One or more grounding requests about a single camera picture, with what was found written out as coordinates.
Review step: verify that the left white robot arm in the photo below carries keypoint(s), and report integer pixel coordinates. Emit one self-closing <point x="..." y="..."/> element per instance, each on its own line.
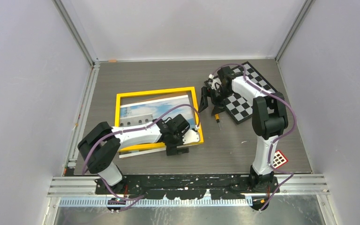
<point x="99" y="146"/>

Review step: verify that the white slotted cable duct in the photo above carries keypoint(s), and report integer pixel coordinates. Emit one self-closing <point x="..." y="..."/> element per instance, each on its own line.
<point x="107" y="202"/>

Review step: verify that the yellow picture frame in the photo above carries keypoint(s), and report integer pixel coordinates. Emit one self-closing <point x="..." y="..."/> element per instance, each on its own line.
<point x="133" y="97"/>

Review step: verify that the aluminium left side rail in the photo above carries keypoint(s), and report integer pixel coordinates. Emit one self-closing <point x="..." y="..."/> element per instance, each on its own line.
<point x="81" y="117"/>

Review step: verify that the black white chessboard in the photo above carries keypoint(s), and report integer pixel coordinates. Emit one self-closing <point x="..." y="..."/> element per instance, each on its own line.
<point x="245" y="83"/>

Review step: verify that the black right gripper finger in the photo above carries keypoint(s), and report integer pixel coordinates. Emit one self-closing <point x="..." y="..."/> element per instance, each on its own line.
<point x="217" y="110"/>
<point x="205" y="94"/>

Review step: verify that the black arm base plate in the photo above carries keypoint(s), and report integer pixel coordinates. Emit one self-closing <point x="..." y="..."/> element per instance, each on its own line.
<point x="186" y="186"/>

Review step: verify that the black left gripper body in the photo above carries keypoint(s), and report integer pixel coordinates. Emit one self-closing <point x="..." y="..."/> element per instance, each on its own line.
<point x="177" y="139"/>

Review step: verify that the orange handled screwdriver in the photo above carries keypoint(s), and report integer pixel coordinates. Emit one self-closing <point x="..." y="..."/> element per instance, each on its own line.
<point x="217" y="118"/>

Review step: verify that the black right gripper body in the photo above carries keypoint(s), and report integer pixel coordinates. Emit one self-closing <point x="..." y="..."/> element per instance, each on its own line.
<point x="217" y="97"/>

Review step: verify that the red white grid block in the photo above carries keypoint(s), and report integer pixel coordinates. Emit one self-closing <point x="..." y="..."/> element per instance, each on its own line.
<point x="279" y="159"/>

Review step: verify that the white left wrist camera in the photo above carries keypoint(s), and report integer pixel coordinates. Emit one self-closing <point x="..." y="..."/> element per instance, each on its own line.
<point x="193" y="136"/>

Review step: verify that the aluminium front rail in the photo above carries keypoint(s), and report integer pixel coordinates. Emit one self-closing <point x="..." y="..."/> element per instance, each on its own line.
<point x="299" y="184"/>

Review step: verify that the building and sky photo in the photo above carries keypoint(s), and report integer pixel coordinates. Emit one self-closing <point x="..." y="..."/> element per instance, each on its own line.
<point x="145" y="111"/>

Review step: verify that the aluminium rail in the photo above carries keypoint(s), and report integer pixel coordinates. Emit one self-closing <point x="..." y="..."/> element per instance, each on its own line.
<point x="299" y="184"/>
<point x="81" y="117"/>

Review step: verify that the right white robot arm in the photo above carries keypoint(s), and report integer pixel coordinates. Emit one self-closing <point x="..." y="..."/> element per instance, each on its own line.
<point x="269" y="115"/>

